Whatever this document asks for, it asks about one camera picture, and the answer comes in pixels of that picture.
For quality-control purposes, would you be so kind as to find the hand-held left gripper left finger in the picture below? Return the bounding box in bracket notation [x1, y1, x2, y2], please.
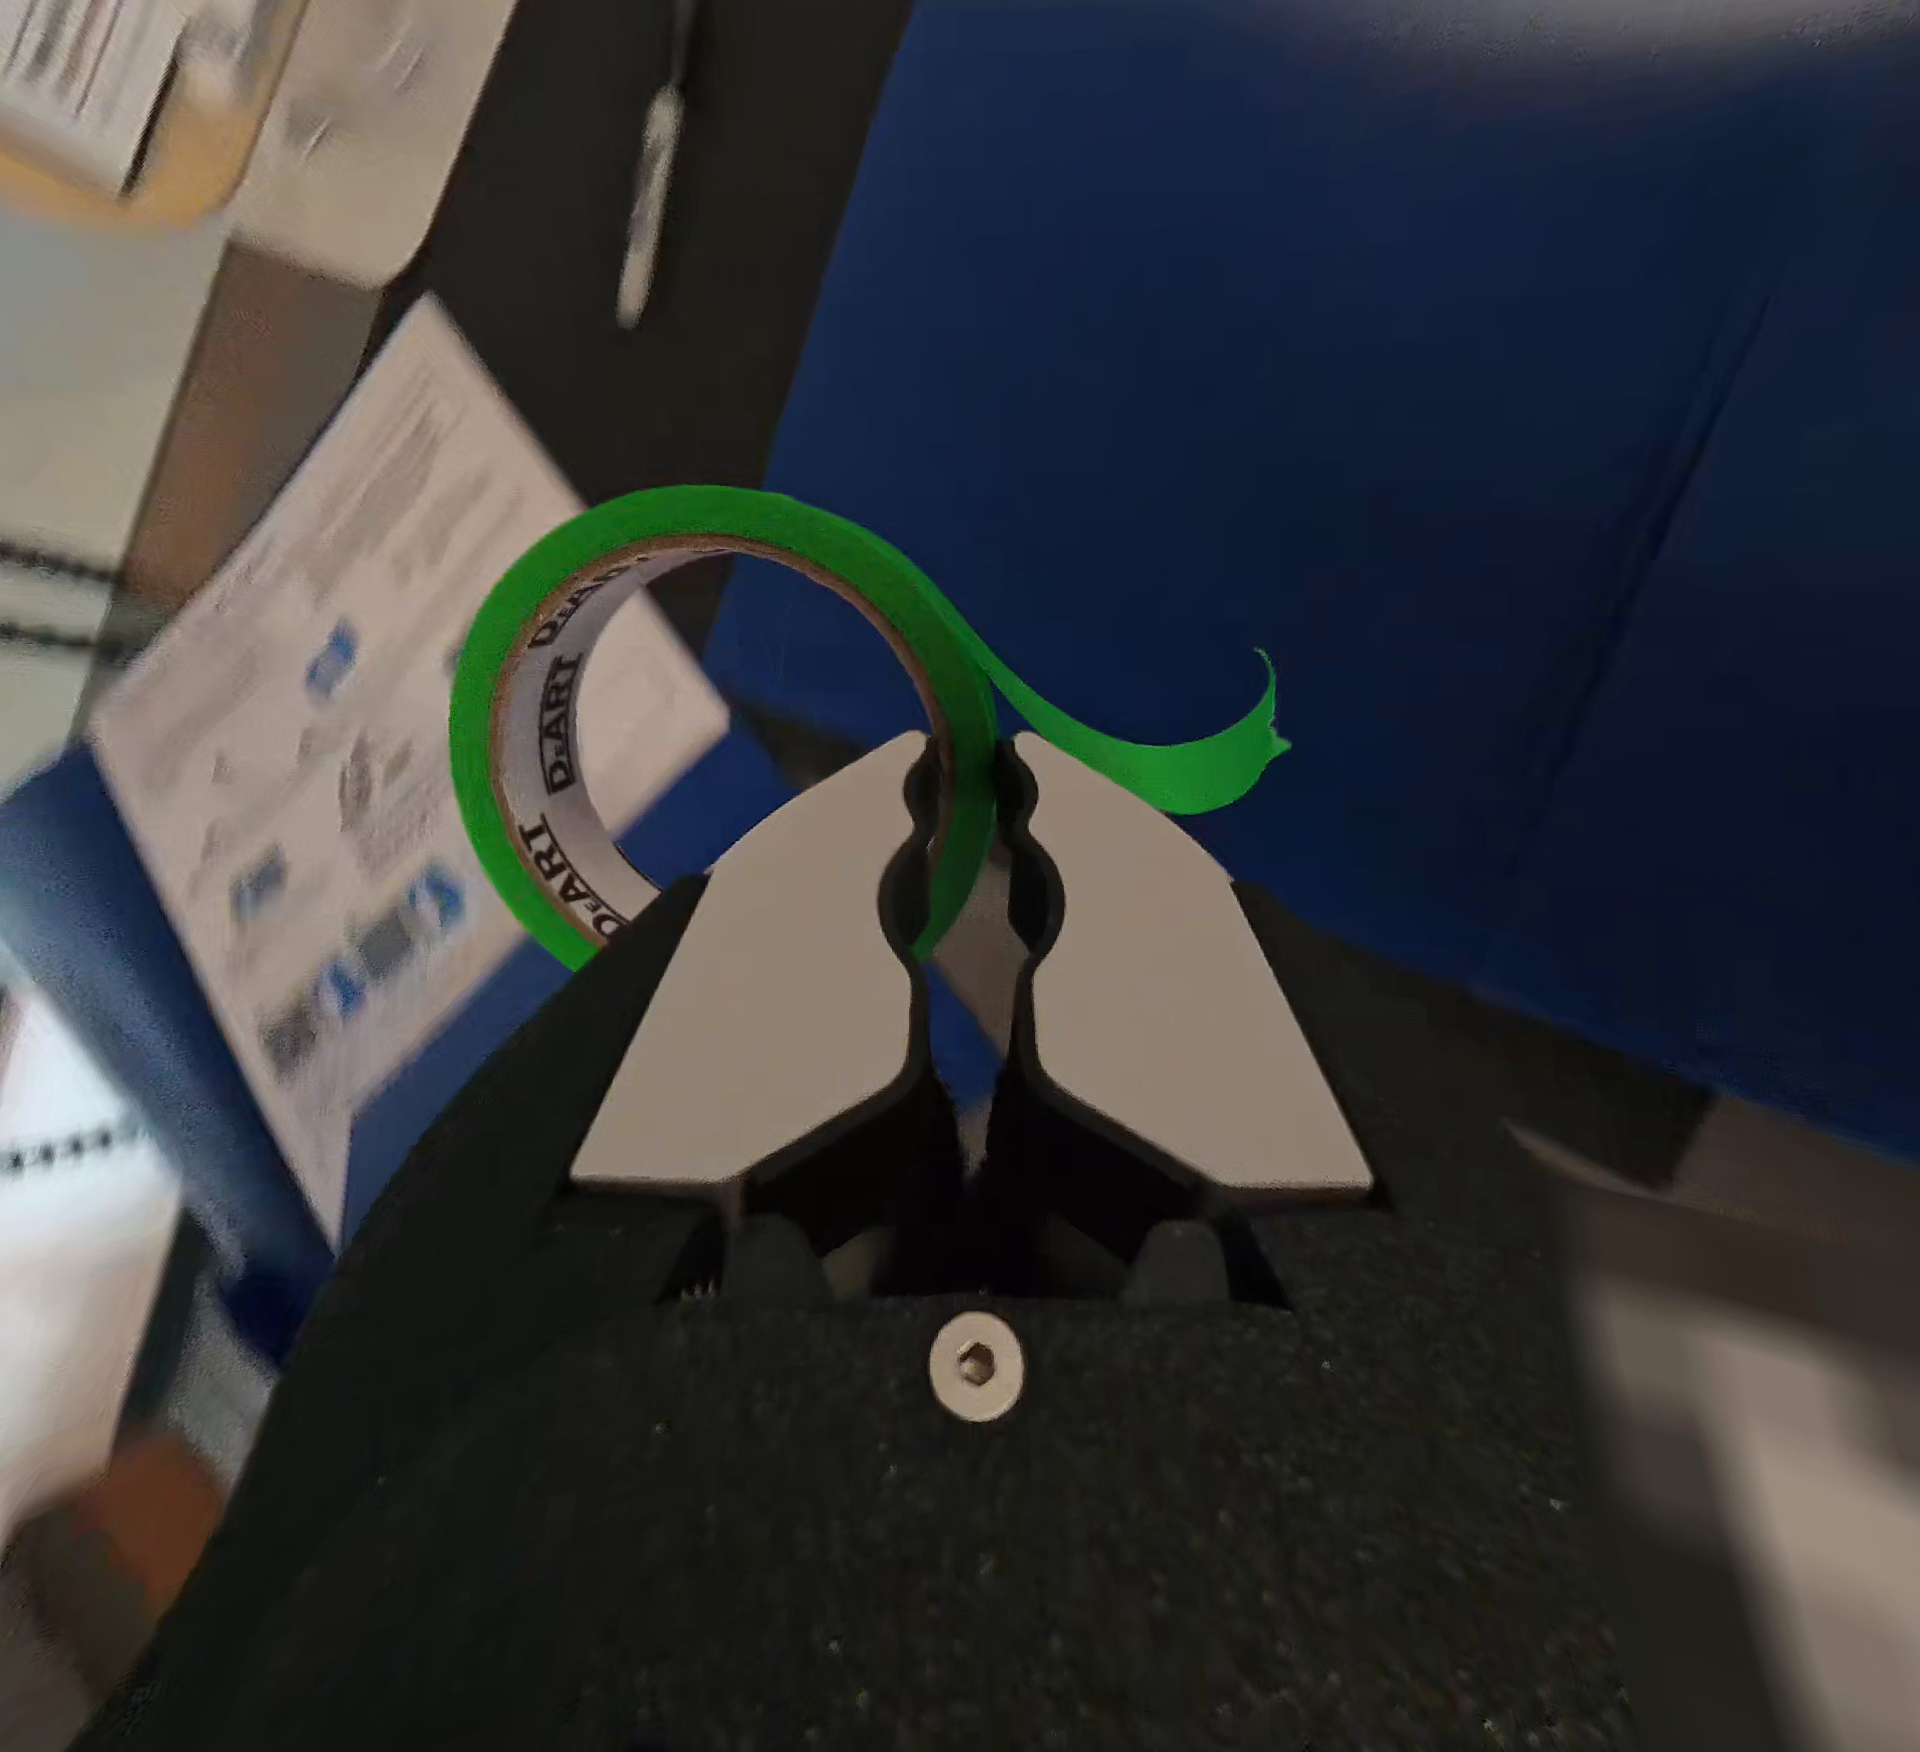
[572, 729, 966, 1289]

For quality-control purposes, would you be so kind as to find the cardboard box with label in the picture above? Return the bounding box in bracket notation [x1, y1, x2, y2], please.
[0, 0, 365, 230]

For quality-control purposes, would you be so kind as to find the green tape roll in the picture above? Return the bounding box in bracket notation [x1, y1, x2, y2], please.
[448, 484, 1292, 977]

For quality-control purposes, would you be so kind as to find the printed instruction sheet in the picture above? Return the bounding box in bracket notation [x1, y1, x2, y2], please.
[88, 297, 738, 1246]

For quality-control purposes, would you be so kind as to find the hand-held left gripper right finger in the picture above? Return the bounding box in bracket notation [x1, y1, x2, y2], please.
[975, 729, 1377, 1296]

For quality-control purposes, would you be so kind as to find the white pen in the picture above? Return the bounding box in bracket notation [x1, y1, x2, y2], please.
[611, 0, 707, 333]

